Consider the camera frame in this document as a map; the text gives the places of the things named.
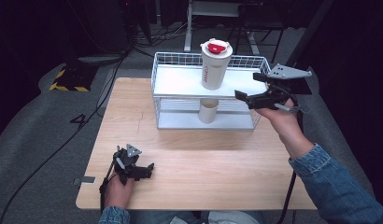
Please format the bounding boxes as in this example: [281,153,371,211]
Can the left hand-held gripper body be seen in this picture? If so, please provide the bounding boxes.
[112,143,143,182]

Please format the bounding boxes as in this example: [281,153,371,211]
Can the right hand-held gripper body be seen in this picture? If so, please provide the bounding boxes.
[247,63,313,111]

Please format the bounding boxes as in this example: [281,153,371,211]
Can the beige paper cup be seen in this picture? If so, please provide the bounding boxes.
[197,98,220,125]

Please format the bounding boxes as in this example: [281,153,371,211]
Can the white tumbler with red lid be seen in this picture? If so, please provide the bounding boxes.
[200,37,234,91]

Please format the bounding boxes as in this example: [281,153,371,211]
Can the white wire shelf rack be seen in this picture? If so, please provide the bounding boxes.
[150,51,273,132]

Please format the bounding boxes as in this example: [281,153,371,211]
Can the person's left hand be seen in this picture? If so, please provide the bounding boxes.
[103,173,135,210]

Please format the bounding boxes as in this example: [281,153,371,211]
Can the person's right hand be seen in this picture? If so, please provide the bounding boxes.
[254,98,316,161]

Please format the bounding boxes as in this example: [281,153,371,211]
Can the grey tape strip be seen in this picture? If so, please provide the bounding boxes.
[73,175,96,187]

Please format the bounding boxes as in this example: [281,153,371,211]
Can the black slanted pole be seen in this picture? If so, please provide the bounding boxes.
[285,0,335,69]

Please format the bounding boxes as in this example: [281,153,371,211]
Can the person's legs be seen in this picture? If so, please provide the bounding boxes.
[128,210,268,224]

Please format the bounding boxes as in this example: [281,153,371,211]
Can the yellow black striped floor plate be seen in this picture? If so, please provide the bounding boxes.
[49,64,94,93]

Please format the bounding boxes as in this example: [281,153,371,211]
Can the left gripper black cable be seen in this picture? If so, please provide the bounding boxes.
[98,152,120,213]

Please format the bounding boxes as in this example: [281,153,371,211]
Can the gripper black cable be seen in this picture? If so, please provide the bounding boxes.
[98,152,120,213]
[275,98,306,224]

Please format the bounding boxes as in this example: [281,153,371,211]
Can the black metal chair frame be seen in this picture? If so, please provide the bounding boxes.
[233,3,289,64]

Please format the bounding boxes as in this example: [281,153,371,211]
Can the long black floor cable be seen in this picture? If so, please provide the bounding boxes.
[0,46,132,224]

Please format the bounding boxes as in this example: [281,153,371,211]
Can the white metal desk frame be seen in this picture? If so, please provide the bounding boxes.
[183,0,262,56]

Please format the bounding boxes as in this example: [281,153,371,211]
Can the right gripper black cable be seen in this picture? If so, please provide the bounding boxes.
[275,98,306,224]

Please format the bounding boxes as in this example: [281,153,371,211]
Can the bundle of floor cables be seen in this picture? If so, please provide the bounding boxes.
[130,20,193,50]

